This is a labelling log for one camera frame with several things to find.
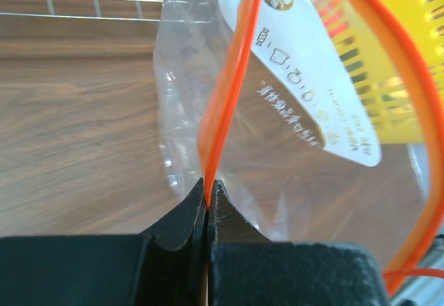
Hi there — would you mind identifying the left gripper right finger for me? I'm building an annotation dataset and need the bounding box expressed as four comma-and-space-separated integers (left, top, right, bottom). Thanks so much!
207, 180, 270, 305

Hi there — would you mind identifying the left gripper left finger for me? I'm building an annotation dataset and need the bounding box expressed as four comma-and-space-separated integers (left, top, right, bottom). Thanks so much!
135, 179, 207, 305

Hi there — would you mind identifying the clear zip bag orange zipper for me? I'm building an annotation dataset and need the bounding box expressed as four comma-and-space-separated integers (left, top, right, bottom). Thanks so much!
153, 0, 443, 294

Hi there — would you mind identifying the yellow plastic basket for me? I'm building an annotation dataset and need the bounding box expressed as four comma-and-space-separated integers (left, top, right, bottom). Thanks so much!
311, 0, 443, 144

